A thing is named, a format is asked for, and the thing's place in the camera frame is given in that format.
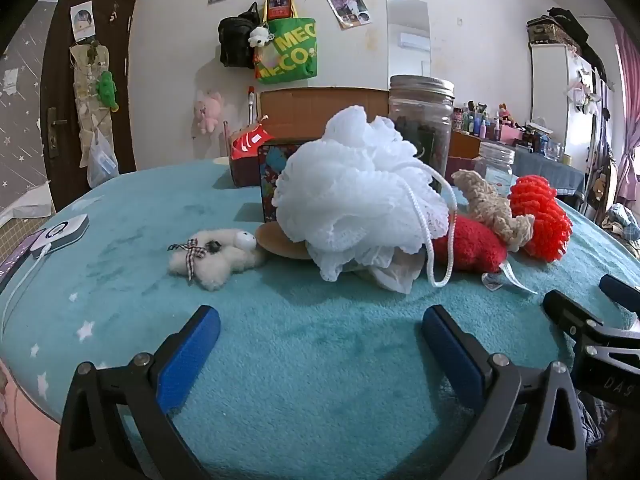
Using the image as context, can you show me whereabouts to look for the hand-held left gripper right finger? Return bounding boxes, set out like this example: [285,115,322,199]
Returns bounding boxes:
[421,305,586,480]

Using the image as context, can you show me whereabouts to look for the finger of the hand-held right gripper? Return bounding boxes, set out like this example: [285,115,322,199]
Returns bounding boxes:
[599,274,640,313]
[542,289,632,356]

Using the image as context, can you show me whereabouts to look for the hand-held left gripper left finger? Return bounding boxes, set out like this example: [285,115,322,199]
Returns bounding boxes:
[56,305,222,480]

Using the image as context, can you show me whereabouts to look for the white plush bear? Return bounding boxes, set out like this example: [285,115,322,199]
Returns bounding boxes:
[167,227,266,292]

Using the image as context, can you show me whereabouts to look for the white tissue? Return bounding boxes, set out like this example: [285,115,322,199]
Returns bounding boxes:
[367,247,426,295]

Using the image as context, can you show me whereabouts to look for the red mesh sponge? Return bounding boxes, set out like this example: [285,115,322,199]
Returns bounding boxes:
[509,175,573,263]

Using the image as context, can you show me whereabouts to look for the red plush heart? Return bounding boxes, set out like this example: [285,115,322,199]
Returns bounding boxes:
[432,215,538,295]

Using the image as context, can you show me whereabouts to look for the tan round powder puff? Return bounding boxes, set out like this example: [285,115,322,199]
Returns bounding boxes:
[255,222,313,261]

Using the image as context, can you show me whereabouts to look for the beige crochet scrunchie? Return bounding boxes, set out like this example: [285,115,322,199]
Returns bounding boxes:
[451,170,536,252]

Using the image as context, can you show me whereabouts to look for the white mesh bath pouf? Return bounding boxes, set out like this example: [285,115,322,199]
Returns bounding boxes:
[272,105,458,295]

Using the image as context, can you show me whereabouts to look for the cardboard box with red lining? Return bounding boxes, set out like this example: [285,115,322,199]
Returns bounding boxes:
[227,86,393,191]

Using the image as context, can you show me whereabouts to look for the pile of clothes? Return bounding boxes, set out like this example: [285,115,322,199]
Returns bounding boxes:
[602,204,640,256]

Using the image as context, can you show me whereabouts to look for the blue covered desk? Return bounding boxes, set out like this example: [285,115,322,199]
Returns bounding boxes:
[510,147,586,207]

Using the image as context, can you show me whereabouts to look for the small glass jar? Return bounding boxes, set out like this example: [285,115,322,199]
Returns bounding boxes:
[474,141,516,186]

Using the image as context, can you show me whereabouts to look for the white square charger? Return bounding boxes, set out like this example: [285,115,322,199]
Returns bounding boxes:
[31,214,90,260]

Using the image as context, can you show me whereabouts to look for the pink curtain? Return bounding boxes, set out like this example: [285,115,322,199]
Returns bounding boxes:
[612,22,640,211]

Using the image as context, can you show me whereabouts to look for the pink bed sheet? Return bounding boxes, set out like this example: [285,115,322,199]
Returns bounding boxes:
[0,360,63,480]

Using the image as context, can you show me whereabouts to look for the black box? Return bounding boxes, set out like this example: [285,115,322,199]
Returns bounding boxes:
[257,140,311,223]

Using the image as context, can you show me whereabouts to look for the purple patterned strip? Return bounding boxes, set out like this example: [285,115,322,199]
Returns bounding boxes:
[0,232,42,281]

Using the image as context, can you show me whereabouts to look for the white refrigerator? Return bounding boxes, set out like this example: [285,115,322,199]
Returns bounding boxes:
[530,42,601,171]

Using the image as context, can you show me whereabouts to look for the clear plastic bag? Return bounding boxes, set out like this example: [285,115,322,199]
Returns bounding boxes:
[87,127,121,188]

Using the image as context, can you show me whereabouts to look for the row of cosmetic bottles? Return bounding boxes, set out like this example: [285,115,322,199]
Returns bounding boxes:
[452,101,531,143]

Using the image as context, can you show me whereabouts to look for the brown door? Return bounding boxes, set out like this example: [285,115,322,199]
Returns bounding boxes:
[40,0,138,211]

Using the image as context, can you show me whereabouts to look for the large glass jar metal lid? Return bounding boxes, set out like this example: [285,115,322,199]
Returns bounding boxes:
[388,75,456,193]

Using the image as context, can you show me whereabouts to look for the pink plush toy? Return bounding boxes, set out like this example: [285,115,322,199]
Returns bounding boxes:
[194,90,223,135]

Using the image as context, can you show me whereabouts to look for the black bag on wardrobe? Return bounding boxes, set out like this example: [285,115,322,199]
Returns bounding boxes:
[547,7,608,81]

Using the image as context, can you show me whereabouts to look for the brown patterned case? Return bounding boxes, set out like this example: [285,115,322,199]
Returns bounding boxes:
[526,16,583,47]

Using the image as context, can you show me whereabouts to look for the green plush toy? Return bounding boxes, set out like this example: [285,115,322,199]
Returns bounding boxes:
[96,71,120,112]

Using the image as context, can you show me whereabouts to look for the beige hanging organiser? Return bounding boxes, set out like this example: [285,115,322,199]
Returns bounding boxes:
[70,42,121,166]

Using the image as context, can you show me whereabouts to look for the green tote bag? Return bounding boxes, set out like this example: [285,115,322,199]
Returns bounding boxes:
[254,0,319,85]

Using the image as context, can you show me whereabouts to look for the photo on door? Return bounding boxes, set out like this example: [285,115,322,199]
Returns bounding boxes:
[71,2,96,42]

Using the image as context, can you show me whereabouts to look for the red framed picture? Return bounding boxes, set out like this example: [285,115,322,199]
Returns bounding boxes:
[265,0,293,22]

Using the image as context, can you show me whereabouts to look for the white cable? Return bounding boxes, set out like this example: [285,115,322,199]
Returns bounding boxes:
[0,245,53,341]

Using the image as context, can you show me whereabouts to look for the door handle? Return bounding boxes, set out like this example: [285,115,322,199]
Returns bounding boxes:
[47,107,68,161]

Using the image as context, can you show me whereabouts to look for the wall mirror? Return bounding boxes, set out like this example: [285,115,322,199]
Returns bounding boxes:
[385,0,432,91]

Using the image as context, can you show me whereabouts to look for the wall photo print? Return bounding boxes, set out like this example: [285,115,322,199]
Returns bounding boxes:
[325,0,372,30]

